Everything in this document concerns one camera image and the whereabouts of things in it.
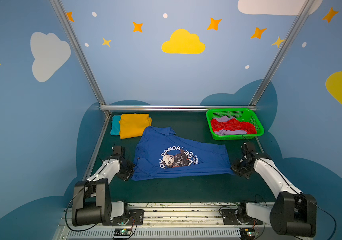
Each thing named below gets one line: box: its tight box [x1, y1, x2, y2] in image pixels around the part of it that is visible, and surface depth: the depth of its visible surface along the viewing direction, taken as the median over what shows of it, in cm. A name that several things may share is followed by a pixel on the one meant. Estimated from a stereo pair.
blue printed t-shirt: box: [131, 126, 234, 181], surface depth 100 cm
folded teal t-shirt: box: [110, 115, 121, 136], surface depth 111 cm
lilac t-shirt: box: [214, 115, 248, 136], surface depth 103 cm
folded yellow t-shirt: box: [119, 113, 152, 139], surface depth 109 cm
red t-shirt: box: [210, 118, 257, 135], surface depth 110 cm
